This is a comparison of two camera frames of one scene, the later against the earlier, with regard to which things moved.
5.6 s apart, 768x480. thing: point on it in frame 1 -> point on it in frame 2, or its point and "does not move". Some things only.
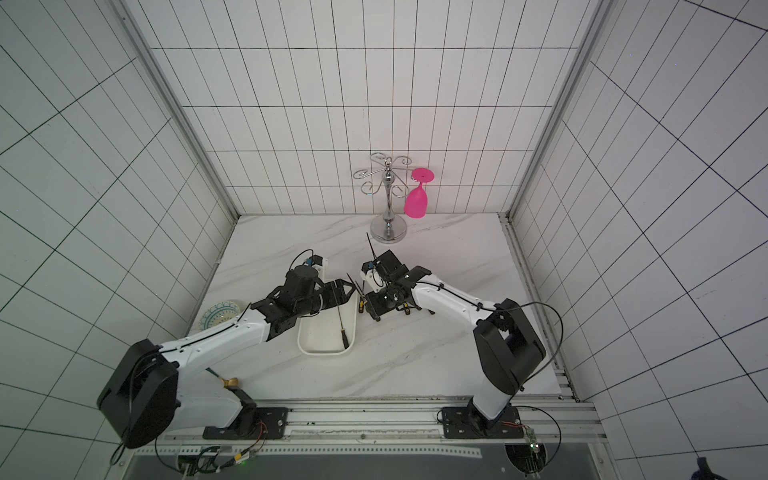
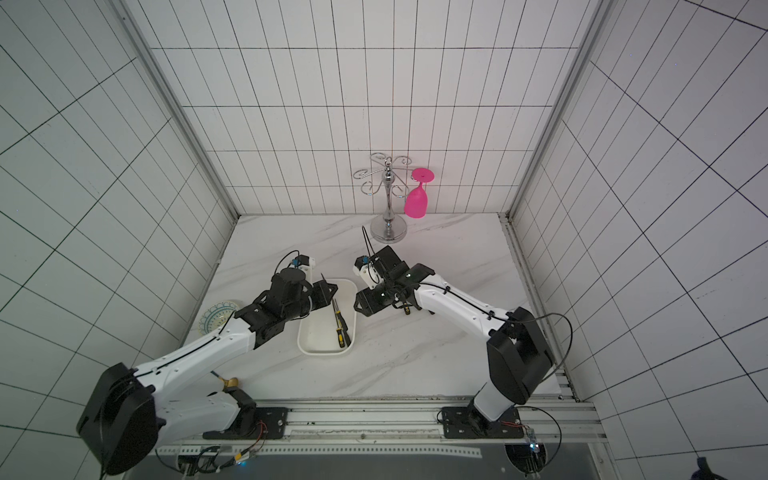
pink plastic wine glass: x=416 y=199 does not move
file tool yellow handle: x=363 y=298 -> x=338 y=330
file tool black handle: x=344 y=336 does not move
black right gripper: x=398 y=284 does not move
